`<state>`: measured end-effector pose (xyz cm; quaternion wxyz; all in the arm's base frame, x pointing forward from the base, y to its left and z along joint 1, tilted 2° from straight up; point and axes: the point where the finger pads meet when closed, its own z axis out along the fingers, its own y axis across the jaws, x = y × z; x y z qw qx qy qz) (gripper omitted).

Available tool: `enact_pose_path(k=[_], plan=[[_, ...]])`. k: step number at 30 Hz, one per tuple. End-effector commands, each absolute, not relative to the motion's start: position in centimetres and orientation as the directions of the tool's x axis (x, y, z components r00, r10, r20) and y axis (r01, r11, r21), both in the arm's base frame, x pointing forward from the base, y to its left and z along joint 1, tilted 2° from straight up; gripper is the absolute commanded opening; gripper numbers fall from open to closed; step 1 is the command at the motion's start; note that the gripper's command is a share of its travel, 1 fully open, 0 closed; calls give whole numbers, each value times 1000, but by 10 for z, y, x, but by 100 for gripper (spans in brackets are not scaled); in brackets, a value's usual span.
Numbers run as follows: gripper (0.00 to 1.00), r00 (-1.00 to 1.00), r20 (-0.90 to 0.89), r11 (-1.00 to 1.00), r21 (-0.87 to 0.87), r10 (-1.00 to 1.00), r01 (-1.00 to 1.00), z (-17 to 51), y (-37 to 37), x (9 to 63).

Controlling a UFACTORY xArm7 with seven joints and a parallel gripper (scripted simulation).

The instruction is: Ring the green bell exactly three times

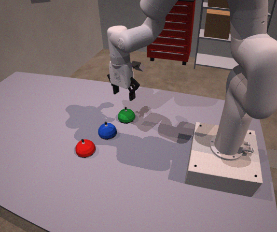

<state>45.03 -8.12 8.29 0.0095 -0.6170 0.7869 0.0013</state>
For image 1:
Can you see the blue bell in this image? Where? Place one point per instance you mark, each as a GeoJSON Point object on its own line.
{"type": "Point", "coordinates": [107, 130]}

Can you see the red dome bell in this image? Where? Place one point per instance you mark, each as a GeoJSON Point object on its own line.
{"type": "Point", "coordinates": [85, 148]}

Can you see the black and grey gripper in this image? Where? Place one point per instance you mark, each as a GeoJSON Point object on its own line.
{"type": "Point", "coordinates": [123, 76]}

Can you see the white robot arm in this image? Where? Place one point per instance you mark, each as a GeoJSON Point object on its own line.
{"type": "Point", "coordinates": [252, 83]}

